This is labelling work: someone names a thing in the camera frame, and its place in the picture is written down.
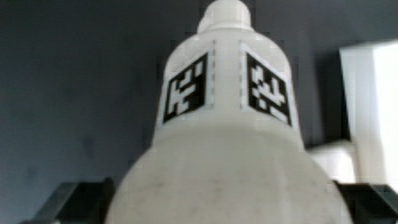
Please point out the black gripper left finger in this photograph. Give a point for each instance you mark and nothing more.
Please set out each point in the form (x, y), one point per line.
(77, 204)

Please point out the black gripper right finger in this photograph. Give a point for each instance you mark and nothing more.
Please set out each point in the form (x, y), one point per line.
(372, 202)

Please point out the white U-shaped frame fence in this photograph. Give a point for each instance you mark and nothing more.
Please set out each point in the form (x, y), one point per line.
(359, 160)

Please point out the white lamp bulb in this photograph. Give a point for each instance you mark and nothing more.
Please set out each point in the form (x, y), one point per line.
(226, 172)

